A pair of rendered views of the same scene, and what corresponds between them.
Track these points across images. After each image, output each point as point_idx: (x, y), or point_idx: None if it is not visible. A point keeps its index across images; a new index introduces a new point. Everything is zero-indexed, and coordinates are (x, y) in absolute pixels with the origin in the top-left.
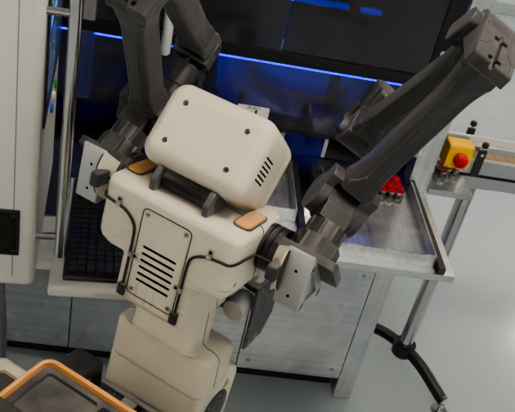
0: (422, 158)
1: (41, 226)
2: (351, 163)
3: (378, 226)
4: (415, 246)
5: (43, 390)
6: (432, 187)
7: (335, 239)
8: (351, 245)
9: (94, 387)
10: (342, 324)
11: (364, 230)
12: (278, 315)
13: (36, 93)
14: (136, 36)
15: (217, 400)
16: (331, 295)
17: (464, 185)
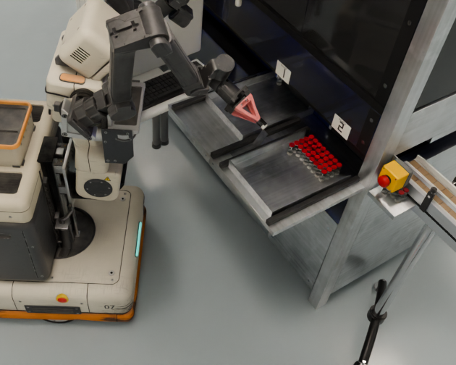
0: (365, 164)
1: (137, 67)
2: (343, 144)
3: (283, 179)
4: (284, 203)
5: (16, 112)
6: (373, 192)
7: (89, 111)
8: (236, 169)
9: (24, 122)
10: (315, 253)
11: (271, 174)
12: None
13: None
14: None
15: (98, 182)
16: (311, 228)
17: (402, 209)
